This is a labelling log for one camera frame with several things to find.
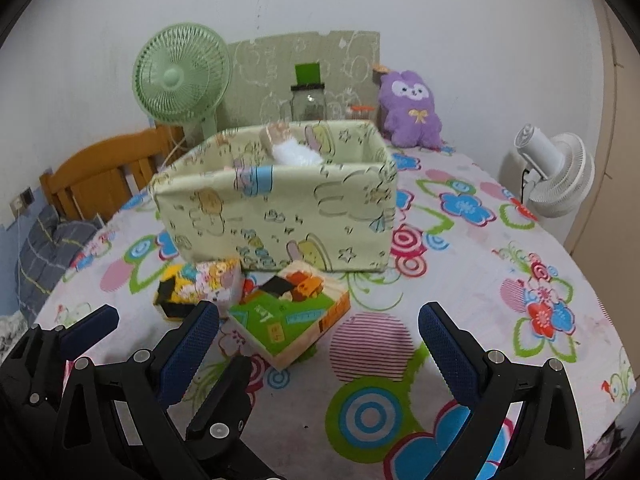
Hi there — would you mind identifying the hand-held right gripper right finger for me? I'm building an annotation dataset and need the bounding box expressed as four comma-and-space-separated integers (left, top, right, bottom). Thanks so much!
418, 301, 586, 480

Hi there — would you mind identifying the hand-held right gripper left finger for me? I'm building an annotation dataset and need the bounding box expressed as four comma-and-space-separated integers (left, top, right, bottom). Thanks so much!
52, 301, 221, 480

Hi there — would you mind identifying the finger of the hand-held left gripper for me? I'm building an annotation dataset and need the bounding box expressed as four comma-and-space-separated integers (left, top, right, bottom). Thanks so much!
0, 304, 120, 480
186, 355, 252, 458

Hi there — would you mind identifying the yellow black cartoon pouch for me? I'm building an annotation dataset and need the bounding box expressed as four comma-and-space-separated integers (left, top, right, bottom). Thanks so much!
152, 257, 242, 322

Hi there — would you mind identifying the cartoon print fabric storage box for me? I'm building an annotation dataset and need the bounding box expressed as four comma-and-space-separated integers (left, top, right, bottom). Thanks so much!
150, 120, 398, 273

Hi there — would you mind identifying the white fluffy soft toy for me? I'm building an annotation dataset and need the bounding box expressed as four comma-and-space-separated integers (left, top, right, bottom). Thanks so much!
260, 122, 325, 166

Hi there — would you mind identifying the grey plaid cloth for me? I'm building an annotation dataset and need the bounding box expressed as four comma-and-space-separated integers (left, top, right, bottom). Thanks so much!
17, 205, 101, 311

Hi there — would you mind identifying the colourful wooden puzzle box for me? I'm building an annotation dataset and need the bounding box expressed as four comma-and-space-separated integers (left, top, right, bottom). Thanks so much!
227, 264, 351, 372

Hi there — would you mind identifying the wooden chair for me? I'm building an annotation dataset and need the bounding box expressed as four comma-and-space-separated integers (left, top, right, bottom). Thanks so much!
40, 125, 188, 223

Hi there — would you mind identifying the white standing fan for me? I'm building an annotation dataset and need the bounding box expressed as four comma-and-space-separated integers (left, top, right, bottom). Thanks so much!
512, 123, 596, 218

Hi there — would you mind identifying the purple plush bunny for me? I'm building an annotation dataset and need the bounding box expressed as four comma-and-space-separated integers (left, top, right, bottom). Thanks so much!
372, 64, 445, 150

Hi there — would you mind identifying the beige wardrobe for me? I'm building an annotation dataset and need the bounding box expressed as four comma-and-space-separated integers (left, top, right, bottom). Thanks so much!
565, 0, 640, 311

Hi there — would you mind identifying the green desk fan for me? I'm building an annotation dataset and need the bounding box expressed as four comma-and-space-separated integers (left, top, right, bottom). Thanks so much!
132, 22, 232, 143

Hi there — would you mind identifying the glass mug jar black lid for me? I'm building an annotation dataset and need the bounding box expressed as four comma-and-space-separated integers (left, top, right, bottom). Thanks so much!
290, 82, 328, 122

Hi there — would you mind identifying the green plastic cup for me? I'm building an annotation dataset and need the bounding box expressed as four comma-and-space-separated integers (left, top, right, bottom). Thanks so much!
295, 62, 322, 86

